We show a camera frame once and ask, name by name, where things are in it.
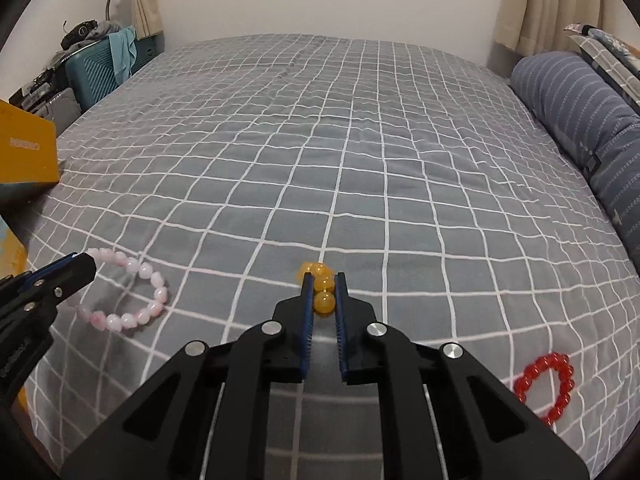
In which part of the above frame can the red bead bracelet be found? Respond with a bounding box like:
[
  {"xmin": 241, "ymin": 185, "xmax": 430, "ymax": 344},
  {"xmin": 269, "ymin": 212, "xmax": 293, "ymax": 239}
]
[{"xmin": 513, "ymin": 353, "xmax": 576, "ymax": 428}]

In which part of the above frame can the dark bag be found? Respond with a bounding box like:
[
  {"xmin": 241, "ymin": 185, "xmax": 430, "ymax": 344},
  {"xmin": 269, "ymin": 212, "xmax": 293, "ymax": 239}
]
[{"xmin": 60, "ymin": 19, "xmax": 101, "ymax": 51}]

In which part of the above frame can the teal ribbed suitcase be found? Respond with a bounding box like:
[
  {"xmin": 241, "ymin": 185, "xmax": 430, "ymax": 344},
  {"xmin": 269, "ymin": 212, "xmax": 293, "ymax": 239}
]
[{"xmin": 65, "ymin": 37, "xmax": 133, "ymax": 111}]

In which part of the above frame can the grey checked pillow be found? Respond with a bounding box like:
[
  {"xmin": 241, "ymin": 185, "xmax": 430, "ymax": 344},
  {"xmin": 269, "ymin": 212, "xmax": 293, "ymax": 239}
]
[{"xmin": 565, "ymin": 22, "xmax": 640, "ymax": 106}]

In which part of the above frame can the dark teal case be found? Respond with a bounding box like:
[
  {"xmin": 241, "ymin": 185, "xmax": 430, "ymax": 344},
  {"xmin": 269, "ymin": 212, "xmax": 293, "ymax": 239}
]
[{"xmin": 134, "ymin": 35, "xmax": 166, "ymax": 67}]

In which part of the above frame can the cluttered side desk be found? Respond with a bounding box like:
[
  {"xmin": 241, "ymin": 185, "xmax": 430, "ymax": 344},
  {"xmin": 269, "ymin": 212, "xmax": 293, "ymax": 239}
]
[{"xmin": 9, "ymin": 72, "xmax": 81, "ymax": 136}]

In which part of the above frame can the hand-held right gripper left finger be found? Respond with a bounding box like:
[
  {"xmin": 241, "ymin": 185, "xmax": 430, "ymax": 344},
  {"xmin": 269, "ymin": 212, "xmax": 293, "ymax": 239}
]
[{"xmin": 60, "ymin": 272, "xmax": 317, "ymax": 480}]

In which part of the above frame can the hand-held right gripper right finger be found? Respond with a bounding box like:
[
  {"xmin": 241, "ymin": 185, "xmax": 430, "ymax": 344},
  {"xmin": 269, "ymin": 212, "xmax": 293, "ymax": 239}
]
[{"xmin": 334, "ymin": 272, "xmax": 591, "ymax": 480}]

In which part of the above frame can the beige curtain by pillow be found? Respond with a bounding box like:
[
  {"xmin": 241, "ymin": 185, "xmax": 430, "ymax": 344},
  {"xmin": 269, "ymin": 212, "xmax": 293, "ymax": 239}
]
[{"xmin": 487, "ymin": 0, "xmax": 608, "ymax": 68}]

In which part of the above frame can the rolled blue striped quilt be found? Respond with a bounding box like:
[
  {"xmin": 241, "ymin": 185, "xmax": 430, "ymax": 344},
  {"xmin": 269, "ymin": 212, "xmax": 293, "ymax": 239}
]
[{"xmin": 510, "ymin": 51, "xmax": 640, "ymax": 261}]

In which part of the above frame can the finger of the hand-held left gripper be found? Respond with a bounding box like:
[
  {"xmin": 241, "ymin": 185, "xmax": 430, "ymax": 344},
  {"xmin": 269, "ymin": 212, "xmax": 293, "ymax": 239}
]
[
  {"xmin": 30, "ymin": 252, "xmax": 97, "ymax": 311},
  {"xmin": 15, "ymin": 254, "xmax": 80, "ymax": 287}
]

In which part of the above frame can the yellow bead bracelet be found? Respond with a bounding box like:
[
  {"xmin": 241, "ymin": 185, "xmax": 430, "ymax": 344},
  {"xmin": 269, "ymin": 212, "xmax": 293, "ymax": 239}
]
[{"xmin": 295, "ymin": 261, "xmax": 337, "ymax": 317}]

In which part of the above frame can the pink bead bracelet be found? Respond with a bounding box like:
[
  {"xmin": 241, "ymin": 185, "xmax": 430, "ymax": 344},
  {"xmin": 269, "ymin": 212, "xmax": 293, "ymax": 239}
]
[{"xmin": 75, "ymin": 247, "xmax": 170, "ymax": 332}]

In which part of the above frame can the yellow and teal cardboard box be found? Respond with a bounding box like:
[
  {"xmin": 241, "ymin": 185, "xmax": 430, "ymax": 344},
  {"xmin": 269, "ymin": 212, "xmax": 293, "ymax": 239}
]
[{"xmin": 0, "ymin": 99, "xmax": 61, "ymax": 207}]

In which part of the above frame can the blue sky print box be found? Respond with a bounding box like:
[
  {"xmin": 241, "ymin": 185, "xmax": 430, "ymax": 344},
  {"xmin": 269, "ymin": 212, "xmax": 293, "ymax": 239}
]
[{"xmin": 0, "ymin": 215, "xmax": 27, "ymax": 281}]

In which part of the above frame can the teal cloth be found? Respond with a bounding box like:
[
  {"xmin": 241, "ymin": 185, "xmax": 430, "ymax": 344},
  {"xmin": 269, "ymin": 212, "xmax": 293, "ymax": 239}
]
[{"xmin": 107, "ymin": 27, "xmax": 138, "ymax": 83}]

